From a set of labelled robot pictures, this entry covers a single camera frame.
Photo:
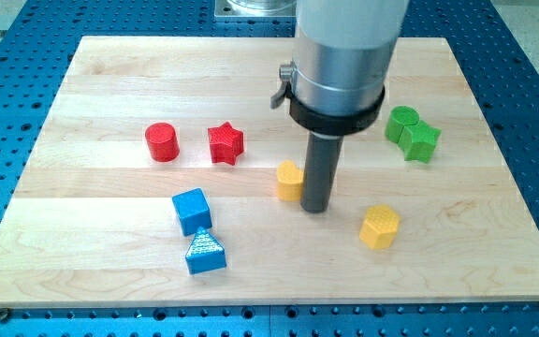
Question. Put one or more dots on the black clamp ring with lever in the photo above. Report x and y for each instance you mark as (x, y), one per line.
(319, 122)

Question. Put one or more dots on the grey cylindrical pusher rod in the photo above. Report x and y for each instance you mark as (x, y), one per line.
(322, 157)

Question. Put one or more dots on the yellow heart block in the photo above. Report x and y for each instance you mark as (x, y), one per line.
(289, 181)

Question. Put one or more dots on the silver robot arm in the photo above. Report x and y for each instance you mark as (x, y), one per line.
(335, 81)

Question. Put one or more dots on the red star block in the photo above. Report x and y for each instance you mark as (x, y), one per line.
(226, 143)

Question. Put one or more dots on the green star block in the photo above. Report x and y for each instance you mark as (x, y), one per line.
(418, 142)

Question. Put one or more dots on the green cylinder block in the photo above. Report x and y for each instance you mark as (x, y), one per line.
(399, 118)

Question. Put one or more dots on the yellow hexagon block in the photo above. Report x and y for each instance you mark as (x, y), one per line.
(380, 226)

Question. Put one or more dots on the blue cube block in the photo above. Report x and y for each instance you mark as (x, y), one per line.
(193, 211)

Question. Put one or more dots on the blue triangle block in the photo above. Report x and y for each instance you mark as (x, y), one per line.
(205, 253)

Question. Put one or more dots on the red cylinder block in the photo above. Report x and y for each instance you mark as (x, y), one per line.
(162, 142)

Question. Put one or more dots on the light wooden board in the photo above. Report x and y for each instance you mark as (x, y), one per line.
(91, 222)

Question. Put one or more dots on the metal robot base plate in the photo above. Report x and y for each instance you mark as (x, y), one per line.
(235, 9)

